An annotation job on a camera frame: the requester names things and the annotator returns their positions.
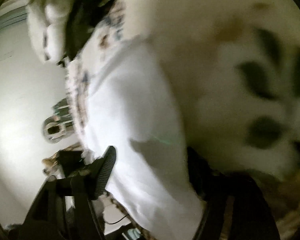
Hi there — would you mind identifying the floral bed sheet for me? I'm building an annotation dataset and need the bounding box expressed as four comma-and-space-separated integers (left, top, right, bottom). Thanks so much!
65, 0, 300, 240

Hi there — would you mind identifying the black garment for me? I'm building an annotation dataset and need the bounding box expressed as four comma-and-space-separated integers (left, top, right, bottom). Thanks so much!
53, 0, 115, 65

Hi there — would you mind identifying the white t-shirt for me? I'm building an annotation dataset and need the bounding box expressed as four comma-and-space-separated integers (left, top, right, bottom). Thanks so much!
85, 40, 203, 239

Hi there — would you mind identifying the beige undergarment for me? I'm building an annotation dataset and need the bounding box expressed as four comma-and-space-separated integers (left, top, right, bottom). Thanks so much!
26, 0, 74, 63

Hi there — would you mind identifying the white mug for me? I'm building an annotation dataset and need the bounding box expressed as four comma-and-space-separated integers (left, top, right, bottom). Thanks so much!
42, 115, 66, 144

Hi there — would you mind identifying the green wire rack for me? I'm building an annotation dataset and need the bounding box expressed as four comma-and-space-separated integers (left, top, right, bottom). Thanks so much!
52, 98, 74, 129

